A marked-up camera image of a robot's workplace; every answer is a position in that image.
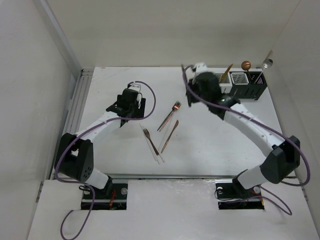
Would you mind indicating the white utensil caddy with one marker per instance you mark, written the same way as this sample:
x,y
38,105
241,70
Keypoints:
x,y
226,85

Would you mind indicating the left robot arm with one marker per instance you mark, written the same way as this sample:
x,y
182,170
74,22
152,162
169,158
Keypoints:
x,y
75,157

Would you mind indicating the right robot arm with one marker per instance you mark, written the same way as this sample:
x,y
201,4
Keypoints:
x,y
282,155

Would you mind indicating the clear chopstick under knife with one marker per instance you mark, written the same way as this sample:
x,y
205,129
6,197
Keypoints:
x,y
166,130

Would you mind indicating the aluminium table edge rail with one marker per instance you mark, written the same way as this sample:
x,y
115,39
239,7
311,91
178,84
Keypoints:
x,y
73,110

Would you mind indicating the copper round spoon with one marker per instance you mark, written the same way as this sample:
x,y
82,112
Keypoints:
x,y
246,66

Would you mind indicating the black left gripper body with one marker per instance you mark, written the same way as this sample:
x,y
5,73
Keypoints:
x,y
137,109

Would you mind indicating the clear chopstick beside fork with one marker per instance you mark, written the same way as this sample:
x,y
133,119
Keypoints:
x,y
160,158

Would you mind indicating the clear chopstick left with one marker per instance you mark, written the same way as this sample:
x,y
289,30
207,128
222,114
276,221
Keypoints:
x,y
149,145

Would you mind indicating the silver spoon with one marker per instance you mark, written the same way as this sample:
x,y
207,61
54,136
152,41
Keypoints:
x,y
267,63

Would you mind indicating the gold knife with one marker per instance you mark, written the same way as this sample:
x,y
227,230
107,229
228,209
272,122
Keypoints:
x,y
223,76

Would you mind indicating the copper four-tine fork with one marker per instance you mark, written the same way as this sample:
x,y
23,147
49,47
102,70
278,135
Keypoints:
x,y
175,107

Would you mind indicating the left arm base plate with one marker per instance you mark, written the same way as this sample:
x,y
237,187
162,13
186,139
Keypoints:
x,y
114,200

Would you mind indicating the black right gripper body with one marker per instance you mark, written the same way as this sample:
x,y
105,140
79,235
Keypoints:
x,y
194,87

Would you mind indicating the black utensil caddy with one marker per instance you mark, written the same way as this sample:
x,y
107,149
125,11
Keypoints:
x,y
247,86

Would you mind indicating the copper knife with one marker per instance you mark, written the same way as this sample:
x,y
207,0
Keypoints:
x,y
170,135

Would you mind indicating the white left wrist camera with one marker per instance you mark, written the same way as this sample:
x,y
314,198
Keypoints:
x,y
135,86

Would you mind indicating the small copper three-tine fork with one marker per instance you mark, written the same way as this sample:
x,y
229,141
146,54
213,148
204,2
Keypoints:
x,y
148,136

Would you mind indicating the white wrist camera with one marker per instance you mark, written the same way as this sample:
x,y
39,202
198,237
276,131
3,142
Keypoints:
x,y
199,68
135,86

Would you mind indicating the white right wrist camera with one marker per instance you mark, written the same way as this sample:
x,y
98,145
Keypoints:
x,y
199,68

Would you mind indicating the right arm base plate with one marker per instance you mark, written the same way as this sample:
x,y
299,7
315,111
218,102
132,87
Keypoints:
x,y
229,198

